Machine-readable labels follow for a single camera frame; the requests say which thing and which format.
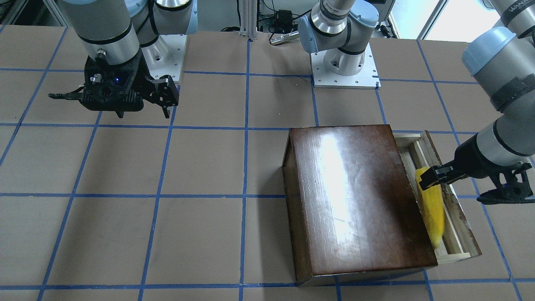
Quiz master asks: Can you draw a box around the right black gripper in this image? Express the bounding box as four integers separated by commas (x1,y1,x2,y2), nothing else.
131,54,179,119

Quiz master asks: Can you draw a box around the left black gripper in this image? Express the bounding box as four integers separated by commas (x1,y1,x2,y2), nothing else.
419,135,500,190

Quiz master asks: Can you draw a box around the yellow corn cob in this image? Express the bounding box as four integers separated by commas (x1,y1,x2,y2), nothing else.
415,166,445,249

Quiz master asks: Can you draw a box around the wooden drawer with white handle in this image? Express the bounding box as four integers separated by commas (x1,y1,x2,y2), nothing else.
393,131,482,264

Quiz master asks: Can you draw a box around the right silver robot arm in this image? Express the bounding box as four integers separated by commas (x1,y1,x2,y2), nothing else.
48,0,198,118

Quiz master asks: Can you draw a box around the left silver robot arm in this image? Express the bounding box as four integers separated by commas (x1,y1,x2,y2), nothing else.
298,0,534,187

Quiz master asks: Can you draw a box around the dark wooden drawer cabinet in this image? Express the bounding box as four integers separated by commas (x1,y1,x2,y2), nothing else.
282,125,438,286

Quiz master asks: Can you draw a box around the silver cylindrical tool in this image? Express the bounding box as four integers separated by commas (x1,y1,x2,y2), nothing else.
269,31,300,46

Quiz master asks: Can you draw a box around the black power adapter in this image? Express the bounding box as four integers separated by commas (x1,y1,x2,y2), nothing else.
274,9,293,27

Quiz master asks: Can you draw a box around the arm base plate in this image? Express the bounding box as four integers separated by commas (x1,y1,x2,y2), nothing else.
310,44,382,89
141,35,188,84

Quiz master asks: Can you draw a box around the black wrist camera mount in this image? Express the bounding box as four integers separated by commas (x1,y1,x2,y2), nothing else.
48,57,142,118

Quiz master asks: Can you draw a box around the aluminium frame post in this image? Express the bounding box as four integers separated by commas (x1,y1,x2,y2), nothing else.
237,0,259,41

